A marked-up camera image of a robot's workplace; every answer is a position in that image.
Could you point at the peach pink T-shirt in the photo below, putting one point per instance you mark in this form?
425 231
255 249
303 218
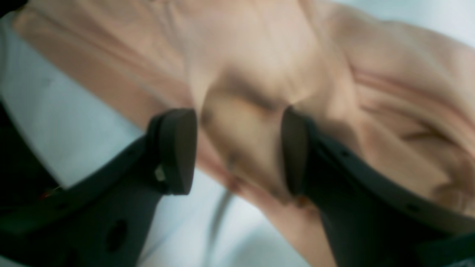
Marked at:
398 95

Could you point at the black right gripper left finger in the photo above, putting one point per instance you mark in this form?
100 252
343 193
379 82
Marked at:
105 219

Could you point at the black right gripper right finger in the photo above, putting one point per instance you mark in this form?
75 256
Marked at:
369 221

